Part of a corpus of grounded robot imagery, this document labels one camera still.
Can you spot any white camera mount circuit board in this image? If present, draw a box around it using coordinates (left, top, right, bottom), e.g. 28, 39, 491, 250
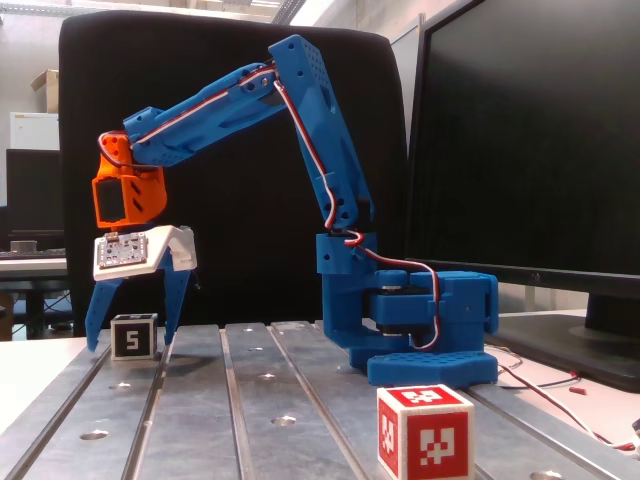
92, 223, 197, 282

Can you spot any grey partition panel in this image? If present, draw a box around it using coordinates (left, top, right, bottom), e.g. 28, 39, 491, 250
390, 12, 427, 151

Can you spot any small black background monitor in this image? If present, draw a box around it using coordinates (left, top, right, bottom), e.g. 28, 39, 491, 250
5, 148, 65, 250

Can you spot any grey background desk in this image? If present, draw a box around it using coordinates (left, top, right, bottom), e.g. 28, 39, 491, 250
0, 257, 70, 341

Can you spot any dark keyboard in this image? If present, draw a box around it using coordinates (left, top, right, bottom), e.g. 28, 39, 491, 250
0, 248, 67, 259

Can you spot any large black Dell monitor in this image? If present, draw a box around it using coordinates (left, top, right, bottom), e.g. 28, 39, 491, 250
404, 0, 640, 394

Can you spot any white cabinet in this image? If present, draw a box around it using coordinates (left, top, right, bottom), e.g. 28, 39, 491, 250
9, 112, 60, 151

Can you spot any black cube number five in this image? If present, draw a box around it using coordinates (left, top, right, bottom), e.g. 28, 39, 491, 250
109, 312, 160, 361

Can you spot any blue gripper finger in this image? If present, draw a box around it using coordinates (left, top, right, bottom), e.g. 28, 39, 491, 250
159, 266, 194, 347
85, 277, 124, 352

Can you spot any red white wire bundle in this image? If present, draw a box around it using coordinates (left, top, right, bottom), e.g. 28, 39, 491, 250
492, 347, 640, 451

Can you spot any brown cardboard box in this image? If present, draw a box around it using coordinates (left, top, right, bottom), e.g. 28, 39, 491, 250
30, 68, 60, 114

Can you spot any red cube white marker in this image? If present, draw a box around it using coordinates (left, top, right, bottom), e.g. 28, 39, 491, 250
375, 383, 476, 480

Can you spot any aluminium slotted base plate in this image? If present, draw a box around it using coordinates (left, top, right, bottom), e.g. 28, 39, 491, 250
0, 319, 621, 480

